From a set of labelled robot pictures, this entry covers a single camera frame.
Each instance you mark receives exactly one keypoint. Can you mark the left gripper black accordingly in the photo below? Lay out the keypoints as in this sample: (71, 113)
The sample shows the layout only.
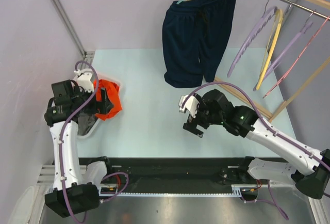
(102, 107)

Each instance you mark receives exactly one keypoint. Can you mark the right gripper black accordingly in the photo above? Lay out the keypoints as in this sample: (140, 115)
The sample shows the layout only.
(192, 124)

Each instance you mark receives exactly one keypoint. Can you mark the orange shorts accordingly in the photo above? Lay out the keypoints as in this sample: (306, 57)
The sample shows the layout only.
(112, 90)

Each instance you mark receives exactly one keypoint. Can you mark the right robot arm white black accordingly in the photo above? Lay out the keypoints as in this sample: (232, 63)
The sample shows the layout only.
(304, 167)

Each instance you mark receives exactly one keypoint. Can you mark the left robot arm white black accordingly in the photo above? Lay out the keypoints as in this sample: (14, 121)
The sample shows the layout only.
(74, 192)

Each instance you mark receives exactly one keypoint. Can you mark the navy blue shorts hanging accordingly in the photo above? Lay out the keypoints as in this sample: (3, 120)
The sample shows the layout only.
(195, 35)

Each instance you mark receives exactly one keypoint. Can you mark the purple notched hanger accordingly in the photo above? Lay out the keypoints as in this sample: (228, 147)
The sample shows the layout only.
(265, 18)

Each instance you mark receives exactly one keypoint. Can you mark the yellow hanger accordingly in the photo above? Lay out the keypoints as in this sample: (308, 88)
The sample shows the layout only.
(270, 47)

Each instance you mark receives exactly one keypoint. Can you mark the white laundry basket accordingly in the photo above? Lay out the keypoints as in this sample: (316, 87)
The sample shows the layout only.
(108, 78)

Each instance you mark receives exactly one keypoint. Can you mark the grey garment in basket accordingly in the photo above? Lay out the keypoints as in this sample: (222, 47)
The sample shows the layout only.
(86, 124)

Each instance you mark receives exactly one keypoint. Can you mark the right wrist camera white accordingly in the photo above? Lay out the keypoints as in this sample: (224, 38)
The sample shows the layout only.
(189, 105)

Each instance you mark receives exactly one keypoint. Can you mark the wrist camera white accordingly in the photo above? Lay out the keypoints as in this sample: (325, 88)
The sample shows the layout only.
(84, 79)
(189, 105)

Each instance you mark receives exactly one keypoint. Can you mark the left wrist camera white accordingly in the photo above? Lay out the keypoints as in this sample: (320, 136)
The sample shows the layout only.
(84, 79)

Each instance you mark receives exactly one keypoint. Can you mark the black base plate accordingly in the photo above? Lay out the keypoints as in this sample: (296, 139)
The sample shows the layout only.
(193, 176)

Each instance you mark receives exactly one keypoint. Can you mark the white cable duct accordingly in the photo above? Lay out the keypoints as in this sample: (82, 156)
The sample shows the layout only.
(108, 191)

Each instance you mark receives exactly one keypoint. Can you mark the wooden clothes rack frame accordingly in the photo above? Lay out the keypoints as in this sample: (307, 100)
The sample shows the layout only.
(272, 116)

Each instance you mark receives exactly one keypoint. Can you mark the aluminium frame post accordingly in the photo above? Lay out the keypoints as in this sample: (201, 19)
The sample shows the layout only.
(69, 27)

